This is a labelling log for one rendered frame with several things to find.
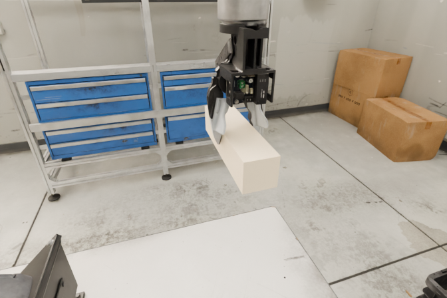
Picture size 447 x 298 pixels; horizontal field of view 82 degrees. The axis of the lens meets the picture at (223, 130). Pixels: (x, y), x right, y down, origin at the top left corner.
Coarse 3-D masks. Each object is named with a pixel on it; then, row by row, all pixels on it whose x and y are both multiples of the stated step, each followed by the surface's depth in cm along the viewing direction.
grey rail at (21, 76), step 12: (192, 60) 187; (204, 60) 187; (12, 72) 156; (24, 72) 156; (36, 72) 156; (48, 72) 156; (60, 72) 157; (72, 72) 159; (84, 72) 161; (96, 72) 163; (108, 72) 166; (120, 72) 168; (132, 72) 170; (144, 72) 172
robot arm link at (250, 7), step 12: (228, 0) 35; (240, 0) 34; (252, 0) 34; (264, 0) 35; (228, 12) 36; (240, 12) 35; (252, 12) 35; (264, 12) 36; (240, 24) 36; (252, 24) 36
